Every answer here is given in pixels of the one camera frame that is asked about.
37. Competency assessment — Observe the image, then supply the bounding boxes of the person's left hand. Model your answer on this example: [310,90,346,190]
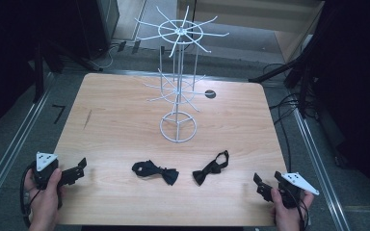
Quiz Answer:
[23,167,65,226]

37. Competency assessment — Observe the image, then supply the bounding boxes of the white wire display rack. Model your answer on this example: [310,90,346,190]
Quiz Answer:
[134,4,230,144]

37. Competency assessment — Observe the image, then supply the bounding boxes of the white floor cable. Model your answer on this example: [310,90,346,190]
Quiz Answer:
[99,43,119,70]

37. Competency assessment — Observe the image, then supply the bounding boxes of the metal floor rail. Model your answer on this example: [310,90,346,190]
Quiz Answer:
[0,72,55,215]
[289,95,352,231]

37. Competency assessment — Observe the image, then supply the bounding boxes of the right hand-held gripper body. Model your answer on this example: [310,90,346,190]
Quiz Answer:
[274,171,321,210]

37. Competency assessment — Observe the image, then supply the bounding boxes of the black metal stand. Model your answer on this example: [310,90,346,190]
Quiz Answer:
[248,18,327,118]
[32,35,104,104]

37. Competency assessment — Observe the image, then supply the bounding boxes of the black floor cables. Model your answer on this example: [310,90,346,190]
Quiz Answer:
[262,62,319,174]

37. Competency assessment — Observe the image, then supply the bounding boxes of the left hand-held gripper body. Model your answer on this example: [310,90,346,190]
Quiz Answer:
[31,151,66,191]

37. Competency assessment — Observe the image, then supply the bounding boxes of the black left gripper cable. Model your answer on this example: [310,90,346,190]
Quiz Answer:
[19,162,42,229]

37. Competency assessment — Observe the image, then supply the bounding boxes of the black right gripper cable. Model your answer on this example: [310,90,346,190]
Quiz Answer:
[282,186,312,231]

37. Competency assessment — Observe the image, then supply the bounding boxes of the person's right hand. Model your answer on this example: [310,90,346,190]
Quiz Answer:
[270,187,315,231]

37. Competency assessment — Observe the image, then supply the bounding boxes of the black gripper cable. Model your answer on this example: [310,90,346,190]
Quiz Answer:
[19,162,42,229]
[282,186,312,231]

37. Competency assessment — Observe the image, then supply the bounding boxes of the black bow tie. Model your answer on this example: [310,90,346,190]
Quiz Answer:
[192,149,230,187]
[131,159,180,187]

